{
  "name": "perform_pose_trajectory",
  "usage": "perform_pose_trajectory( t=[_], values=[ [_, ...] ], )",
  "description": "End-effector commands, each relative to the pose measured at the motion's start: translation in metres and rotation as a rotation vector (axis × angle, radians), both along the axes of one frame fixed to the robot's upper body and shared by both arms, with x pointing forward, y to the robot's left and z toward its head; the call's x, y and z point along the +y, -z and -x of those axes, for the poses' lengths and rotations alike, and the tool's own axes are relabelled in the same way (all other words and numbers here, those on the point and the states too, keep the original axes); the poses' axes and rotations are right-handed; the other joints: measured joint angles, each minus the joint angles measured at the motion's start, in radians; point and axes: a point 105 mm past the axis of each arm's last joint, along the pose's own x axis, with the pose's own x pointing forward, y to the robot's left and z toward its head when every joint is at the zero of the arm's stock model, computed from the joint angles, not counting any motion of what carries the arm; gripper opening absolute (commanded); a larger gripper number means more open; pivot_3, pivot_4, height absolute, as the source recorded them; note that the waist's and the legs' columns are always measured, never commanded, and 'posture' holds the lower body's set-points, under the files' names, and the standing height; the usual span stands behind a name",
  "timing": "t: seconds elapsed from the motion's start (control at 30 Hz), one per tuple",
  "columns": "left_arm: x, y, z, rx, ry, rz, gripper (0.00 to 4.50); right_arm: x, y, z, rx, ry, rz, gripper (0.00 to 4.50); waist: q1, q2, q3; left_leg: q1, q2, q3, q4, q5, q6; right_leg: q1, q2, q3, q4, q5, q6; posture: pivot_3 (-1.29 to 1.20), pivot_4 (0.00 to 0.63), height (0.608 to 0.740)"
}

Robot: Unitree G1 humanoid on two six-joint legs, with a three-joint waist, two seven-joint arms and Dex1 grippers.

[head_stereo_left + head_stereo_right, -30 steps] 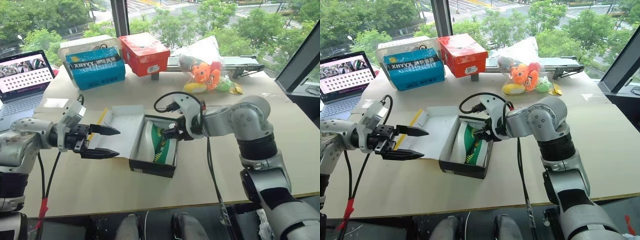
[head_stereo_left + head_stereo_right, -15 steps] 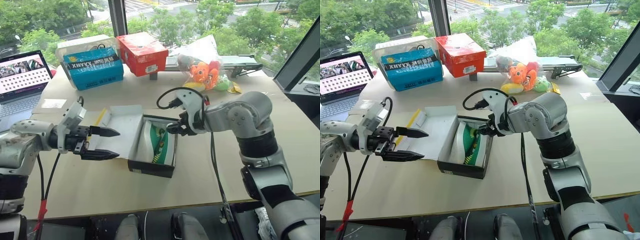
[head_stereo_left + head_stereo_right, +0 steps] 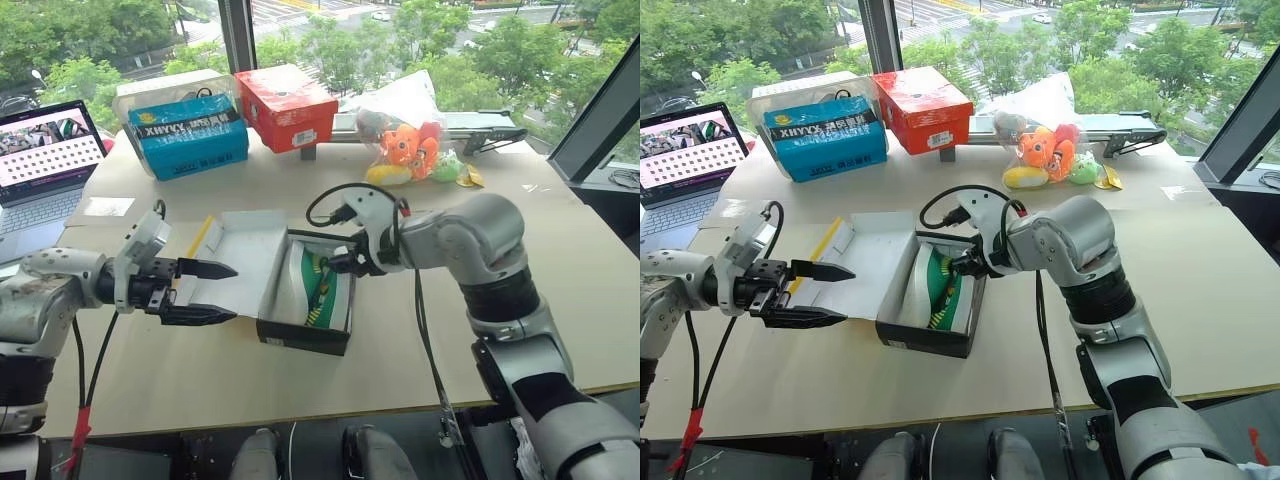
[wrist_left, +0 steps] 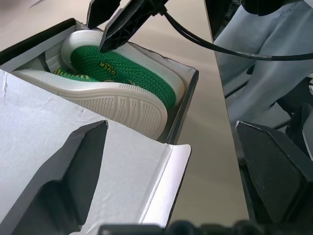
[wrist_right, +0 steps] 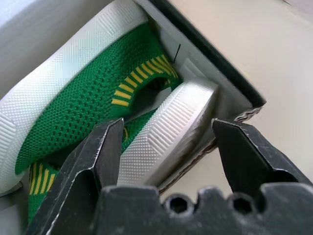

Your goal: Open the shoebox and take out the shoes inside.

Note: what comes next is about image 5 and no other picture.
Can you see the grey cardboard shoebox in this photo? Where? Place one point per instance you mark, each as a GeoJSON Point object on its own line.
{"type": "Point", "coordinates": [207, 63]}

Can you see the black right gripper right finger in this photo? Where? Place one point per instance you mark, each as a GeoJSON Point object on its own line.
{"type": "Point", "coordinates": [247, 151]}

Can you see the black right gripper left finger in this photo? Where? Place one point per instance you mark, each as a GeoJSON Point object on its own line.
{"type": "Point", "coordinates": [83, 169]}

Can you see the green knit shoe white sole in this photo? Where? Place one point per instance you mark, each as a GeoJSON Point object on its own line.
{"type": "Point", "coordinates": [156, 144]}
{"type": "Point", "coordinates": [73, 98]}

